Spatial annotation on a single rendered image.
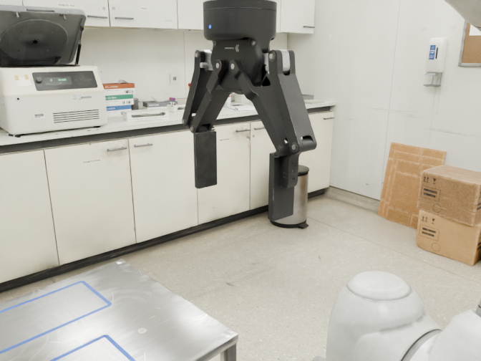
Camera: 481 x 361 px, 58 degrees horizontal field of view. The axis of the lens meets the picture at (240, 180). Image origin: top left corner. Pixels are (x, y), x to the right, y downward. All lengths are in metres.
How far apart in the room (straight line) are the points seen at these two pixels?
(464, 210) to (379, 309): 2.40
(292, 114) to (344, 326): 0.47
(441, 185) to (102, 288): 2.49
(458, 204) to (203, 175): 2.69
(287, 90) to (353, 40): 3.58
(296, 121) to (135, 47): 3.17
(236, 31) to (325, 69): 3.75
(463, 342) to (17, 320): 0.83
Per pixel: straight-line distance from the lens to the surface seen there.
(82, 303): 1.05
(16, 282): 2.95
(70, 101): 2.70
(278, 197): 0.43
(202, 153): 0.53
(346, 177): 4.13
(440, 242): 3.27
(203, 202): 3.27
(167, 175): 3.04
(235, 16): 0.43
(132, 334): 0.92
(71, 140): 2.77
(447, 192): 3.15
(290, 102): 0.41
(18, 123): 2.64
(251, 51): 0.44
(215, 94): 0.49
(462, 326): 0.71
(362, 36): 3.93
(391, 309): 0.76
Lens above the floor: 1.36
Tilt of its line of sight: 17 degrees down
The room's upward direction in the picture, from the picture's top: straight up
